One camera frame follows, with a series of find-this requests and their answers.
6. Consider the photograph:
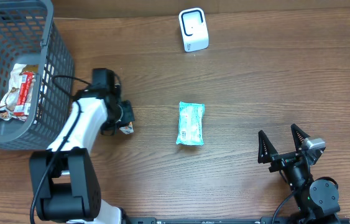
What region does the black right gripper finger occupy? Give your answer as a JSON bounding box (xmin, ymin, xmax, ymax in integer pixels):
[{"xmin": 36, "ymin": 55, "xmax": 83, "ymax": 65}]
[
  {"xmin": 290, "ymin": 124, "xmax": 310, "ymax": 151},
  {"xmin": 258, "ymin": 130, "xmax": 278, "ymax": 164}
]

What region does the small orange white packet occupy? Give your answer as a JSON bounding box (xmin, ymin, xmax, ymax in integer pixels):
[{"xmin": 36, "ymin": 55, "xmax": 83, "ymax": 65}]
[{"xmin": 119, "ymin": 122, "xmax": 134, "ymax": 134}]

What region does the teal orange snack packet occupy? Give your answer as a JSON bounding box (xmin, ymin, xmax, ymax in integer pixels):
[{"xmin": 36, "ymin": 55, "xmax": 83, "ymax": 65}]
[{"xmin": 176, "ymin": 101, "xmax": 205, "ymax": 146}]

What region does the red white snack bar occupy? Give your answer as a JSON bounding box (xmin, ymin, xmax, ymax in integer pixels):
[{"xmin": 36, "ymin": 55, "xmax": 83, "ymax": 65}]
[{"xmin": 13, "ymin": 71, "xmax": 35, "ymax": 117}]

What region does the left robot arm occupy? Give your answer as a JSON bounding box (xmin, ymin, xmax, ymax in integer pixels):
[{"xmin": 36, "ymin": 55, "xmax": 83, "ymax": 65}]
[{"xmin": 29, "ymin": 68, "xmax": 135, "ymax": 224}]

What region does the white barcode scanner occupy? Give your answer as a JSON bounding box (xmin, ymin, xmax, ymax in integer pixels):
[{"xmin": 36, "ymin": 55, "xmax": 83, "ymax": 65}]
[{"xmin": 178, "ymin": 7, "xmax": 209, "ymax": 52}]

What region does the grey plastic mesh basket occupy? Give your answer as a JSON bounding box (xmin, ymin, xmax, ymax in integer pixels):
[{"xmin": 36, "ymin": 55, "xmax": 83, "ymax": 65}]
[{"xmin": 0, "ymin": 1, "xmax": 75, "ymax": 150}]

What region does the white brown snack wrapper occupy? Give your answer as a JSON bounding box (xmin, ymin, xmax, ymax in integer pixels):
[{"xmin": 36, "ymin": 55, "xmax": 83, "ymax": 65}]
[{"xmin": 0, "ymin": 63, "xmax": 39, "ymax": 121}]

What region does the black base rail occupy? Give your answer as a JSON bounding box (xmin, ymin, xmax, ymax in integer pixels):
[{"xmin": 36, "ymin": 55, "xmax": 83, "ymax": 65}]
[{"xmin": 121, "ymin": 217, "xmax": 350, "ymax": 224}]

